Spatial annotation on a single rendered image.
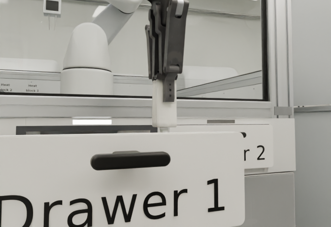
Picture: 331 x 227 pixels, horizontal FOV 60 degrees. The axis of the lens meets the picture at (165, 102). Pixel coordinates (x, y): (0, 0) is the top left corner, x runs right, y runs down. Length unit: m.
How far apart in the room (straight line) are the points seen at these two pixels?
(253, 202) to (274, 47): 0.42
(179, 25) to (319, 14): 2.24
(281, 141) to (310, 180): 1.79
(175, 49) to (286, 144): 0.54
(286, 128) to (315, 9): 1.87
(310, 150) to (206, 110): 1.92
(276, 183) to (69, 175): 0.65
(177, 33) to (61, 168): 0.22
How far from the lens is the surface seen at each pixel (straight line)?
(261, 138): 0.78
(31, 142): 0.30
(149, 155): 0.27
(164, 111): 0.41
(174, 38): 0.39
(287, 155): 0.87
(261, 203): 0.83
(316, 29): 2.59
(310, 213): 2.69
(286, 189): 0.88
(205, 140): 0.33
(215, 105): 0.73
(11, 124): 0.64
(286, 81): 0.87
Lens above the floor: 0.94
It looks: 3 degrees up
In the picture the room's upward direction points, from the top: straight up
